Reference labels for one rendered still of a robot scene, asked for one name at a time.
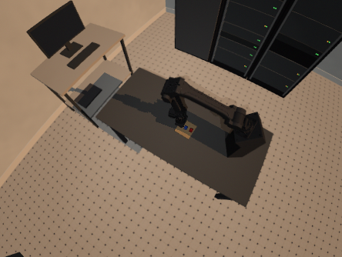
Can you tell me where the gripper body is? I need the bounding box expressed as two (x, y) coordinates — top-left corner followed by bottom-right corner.
(175, 117), (187, 128)

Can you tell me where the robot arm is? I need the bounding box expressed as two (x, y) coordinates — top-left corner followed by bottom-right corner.
(161, 77), (257, 139)

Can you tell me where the tan flat mat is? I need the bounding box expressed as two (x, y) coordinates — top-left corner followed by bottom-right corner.
(175, 120), (197, 139)

